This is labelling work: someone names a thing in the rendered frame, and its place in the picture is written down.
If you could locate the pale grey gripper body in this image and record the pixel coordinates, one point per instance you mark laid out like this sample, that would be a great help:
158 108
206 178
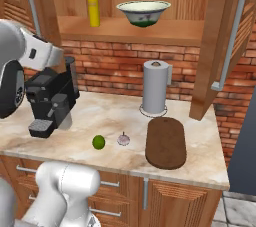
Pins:
56 57

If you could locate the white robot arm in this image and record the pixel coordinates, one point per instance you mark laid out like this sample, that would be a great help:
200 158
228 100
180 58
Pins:
66 184

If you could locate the yellow condiment bottle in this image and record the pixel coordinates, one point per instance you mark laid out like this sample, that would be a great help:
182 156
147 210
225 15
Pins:
93 7

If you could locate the green lime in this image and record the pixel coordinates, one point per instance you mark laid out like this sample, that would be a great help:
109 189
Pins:
98 142

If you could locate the white bowl with green base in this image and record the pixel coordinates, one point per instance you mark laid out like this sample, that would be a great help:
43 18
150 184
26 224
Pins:
144 10

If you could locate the pale purple garlic bulb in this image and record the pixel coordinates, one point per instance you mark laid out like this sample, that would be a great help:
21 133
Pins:
123 139

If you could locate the brown wooden cutting board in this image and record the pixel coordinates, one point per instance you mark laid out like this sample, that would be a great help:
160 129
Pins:
165 142

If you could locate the wooden base cabinet door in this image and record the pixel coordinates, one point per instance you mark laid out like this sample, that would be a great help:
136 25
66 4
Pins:
183 207

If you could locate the black coffee machine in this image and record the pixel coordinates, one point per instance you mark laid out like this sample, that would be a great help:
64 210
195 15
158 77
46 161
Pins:
55 94

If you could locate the white paper towel roll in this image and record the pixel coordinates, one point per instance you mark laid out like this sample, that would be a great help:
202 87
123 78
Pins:
155 86

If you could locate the grey paper towel holder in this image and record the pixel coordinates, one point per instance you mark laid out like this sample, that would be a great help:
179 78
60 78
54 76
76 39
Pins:
169 73

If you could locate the wooden drawer front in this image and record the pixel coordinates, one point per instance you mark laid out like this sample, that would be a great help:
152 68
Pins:
128 184
128 212

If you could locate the dark grey fridge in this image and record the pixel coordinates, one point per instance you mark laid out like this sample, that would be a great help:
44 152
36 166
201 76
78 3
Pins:
245 151

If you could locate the wooden wall cabinet body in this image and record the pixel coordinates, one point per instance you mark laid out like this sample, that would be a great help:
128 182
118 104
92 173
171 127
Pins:
133 31

